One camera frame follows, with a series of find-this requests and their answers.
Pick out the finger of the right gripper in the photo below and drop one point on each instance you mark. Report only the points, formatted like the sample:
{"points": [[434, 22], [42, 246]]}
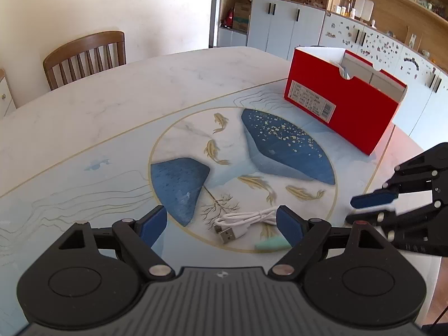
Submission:
{"points": [[424, 224], [424, 172]]}

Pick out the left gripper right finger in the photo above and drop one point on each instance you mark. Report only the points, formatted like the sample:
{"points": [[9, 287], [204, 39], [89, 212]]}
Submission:
{"points": [[306, 238]]}

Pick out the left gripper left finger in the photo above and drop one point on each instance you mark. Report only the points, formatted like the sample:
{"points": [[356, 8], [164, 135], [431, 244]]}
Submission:
{"points": [[136, 238]]}

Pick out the red cardboard box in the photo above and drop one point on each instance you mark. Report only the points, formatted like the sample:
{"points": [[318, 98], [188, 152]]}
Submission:
{"points": [[345, 92]]}

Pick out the blue fish pattern placemat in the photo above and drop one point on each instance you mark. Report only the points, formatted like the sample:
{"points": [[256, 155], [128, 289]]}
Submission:
{"points": [[241, 152]]}

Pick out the white drawer sideboard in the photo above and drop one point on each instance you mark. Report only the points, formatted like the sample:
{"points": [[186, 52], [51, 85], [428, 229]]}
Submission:
{"points": [[7, 104]]}

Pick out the wooden chair far side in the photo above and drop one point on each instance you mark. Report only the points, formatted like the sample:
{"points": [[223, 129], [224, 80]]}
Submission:
{"points": [[84, 57]]}

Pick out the white cabinet unit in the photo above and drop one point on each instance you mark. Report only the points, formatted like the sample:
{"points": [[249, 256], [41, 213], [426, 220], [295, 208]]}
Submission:
{"points": [[406, 38]]}

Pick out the cardboard box on shelf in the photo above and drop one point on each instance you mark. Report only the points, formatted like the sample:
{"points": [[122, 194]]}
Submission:
{"points": [[241, 15]]}

